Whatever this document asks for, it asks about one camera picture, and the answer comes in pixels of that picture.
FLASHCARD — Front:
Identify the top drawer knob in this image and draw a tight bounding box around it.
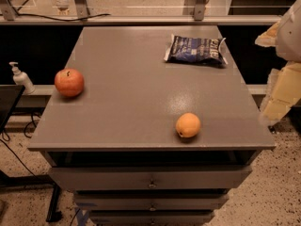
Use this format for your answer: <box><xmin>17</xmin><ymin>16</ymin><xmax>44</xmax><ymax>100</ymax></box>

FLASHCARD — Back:
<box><xmin>148</xmin><ymin>180</ymin><xmax>157</xmax><ymax>189</ymax></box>

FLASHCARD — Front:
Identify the black cable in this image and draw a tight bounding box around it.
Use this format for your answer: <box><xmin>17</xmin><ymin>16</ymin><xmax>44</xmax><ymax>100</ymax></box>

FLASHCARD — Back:
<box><xmin>0</xmin><ymin>0</ymin><xmax>111</xmax><ymax>23</ymax></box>

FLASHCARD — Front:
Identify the white pump bottle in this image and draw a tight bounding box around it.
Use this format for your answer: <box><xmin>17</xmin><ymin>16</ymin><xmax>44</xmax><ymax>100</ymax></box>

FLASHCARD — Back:
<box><xmin>9</xmin><ymin>61</ymin><xmax>35</xmax><ymax>94</ymax></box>

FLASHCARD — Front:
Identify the grey metal railing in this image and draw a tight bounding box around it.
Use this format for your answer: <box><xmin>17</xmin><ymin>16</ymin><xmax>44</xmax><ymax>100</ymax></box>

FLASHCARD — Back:
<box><xmin>1</xmin><ymin>0</ymin><xmax>280</xmax><ymax>25</ymax></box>

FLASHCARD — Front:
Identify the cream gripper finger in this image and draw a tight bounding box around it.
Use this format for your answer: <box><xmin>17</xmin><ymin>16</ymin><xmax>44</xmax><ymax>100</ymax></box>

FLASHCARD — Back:
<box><xmin>255</xmin><ymin>22</ymin><xmax>279</xmax><ymax>47</ymax></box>
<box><xmin>260</xmin><ymin>61</ymin><xmax>301</xmax><ymax>126</ymax></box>

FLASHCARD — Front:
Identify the black side table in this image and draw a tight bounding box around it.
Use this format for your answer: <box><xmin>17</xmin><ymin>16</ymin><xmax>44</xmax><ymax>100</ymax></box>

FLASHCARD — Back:
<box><xmin>0</xmin><ymin>85</ymin><xmax>62</xmax><ymax>222</ymax></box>

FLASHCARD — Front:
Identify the middle drawer knob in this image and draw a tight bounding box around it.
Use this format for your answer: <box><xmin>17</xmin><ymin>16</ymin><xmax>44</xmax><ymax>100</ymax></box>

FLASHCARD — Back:
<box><xmin>149</xmin><ymin>205</ymin><xmax>157</xmax><ymax>212</ymax></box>

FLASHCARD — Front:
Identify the blue chip bag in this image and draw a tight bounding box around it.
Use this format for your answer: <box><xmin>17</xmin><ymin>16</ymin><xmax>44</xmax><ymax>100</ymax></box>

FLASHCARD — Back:
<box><xmin>164</xmin><ymin>35</ymin><xmax>228</xmax><ymax>65</ymax></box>

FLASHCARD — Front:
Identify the red apple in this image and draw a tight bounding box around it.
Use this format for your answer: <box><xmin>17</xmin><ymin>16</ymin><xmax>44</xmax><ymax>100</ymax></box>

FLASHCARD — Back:
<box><xmin>55</xmin><ymin>69</ymin><xmax>85</xmax><ymax>97</ymax></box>

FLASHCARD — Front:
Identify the orange fruit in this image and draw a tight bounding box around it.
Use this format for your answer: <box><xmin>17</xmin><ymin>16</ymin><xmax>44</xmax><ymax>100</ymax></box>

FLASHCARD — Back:
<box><xmin>176</xmin><ymin>113</ymin><xmax>201</xmax><ymax>138</ymax></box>

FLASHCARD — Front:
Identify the drawer knob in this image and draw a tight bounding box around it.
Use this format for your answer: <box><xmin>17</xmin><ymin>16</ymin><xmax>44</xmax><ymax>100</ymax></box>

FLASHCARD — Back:
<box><xmin>149</xmin><ymin>205</ymin><xmax>157</xmax><ymax>212</ymax></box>
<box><xmin>148</xmin><ymin>180</ymin><xmax>157</xmax><ymax>189</ymax></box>

